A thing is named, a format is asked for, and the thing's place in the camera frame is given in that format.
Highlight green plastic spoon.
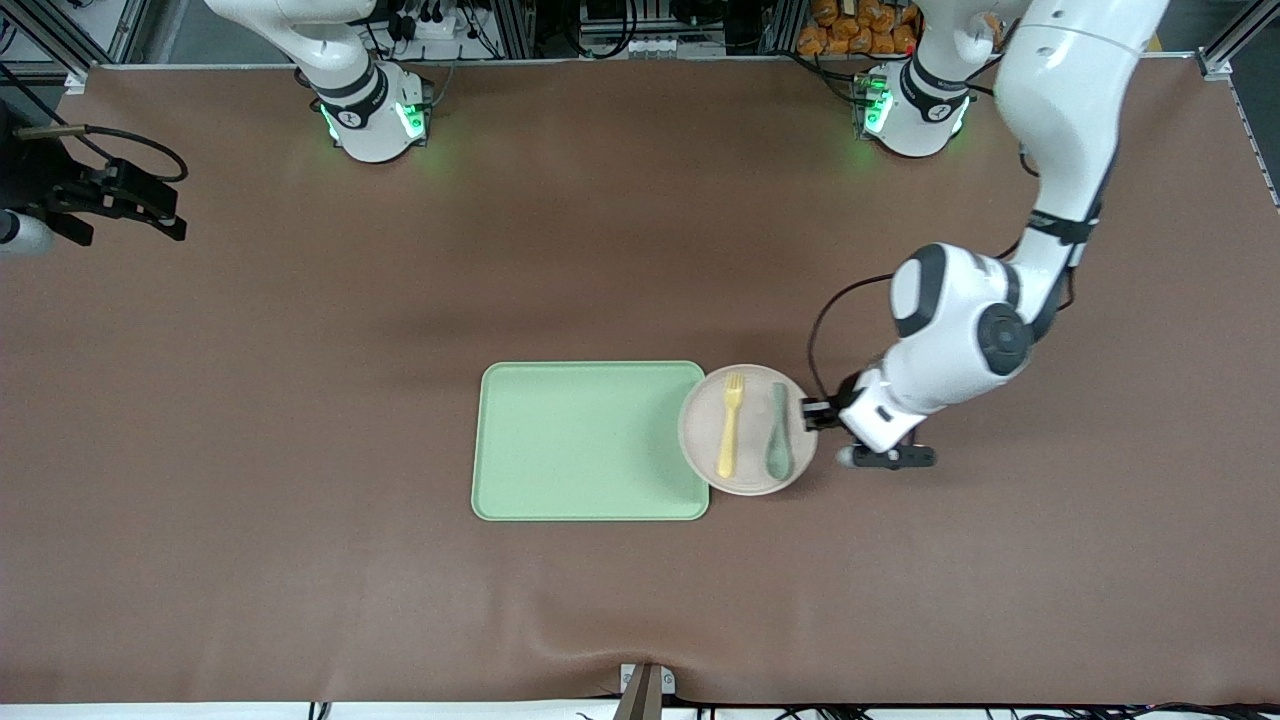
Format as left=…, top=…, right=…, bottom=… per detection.
left=765, top=382, right=794, bottom=480

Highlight beige round plate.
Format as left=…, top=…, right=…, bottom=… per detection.
left=678, top=364, right=819, bottom=497

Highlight yellow plastic fork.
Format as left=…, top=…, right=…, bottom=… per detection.
left=717, top=372, right=747, bottom=479

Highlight light green rectangular tray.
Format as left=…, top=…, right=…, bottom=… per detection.
left=471, top=361, right=711, bottom=523

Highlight brown table mat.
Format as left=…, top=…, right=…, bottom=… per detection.
left=0, top=60, right=1280, bottom=706

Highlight white power strip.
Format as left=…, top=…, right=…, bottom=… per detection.
left=395, top=8, right=471, bottom=41

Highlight orange snack packets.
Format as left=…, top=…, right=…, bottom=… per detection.
left=797, top=0, right=1011, bottom=57

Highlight white connector strip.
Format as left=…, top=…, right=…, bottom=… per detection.
left=615, top=35, right=701, bottom=59

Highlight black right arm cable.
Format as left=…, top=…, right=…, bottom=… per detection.
left=0, top=60, right=190, bottom=187

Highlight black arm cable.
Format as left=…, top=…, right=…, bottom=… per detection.
left=807, top=140, right=1106, bottom=401
left=0, top=60, right=190, bottom=187

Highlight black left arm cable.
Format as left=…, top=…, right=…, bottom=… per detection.
left=807, top=140, right=1106, bottom=401

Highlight metal table edge bracket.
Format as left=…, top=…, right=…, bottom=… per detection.
left=618, top=662, right=676, bottom=720

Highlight aluminium extrusion frame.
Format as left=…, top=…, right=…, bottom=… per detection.
left=0, top=0, right=1280, bottom=91

